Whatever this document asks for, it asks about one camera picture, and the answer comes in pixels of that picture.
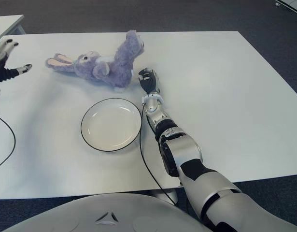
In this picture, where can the white plate black rim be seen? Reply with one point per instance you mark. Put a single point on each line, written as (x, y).
(109, 125)

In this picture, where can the grey table leg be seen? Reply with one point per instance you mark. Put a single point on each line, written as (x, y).
(168, 194)

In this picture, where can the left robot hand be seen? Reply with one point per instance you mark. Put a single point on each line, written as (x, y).
(2, 72)

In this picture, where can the white floor fixture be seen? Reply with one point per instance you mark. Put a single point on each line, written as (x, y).
(289, 4)

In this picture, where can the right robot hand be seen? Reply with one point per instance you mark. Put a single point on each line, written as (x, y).
(149, 82)

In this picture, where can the white neighbouring table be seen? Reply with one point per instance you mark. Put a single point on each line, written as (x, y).
(8, 24)

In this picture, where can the grey robot torso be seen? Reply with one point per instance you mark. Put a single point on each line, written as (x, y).
(109, 212)

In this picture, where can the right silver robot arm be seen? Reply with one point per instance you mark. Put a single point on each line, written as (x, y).
(184, 152)

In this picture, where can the purple plush bunny doll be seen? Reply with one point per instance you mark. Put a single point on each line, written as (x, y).
(119, 70)

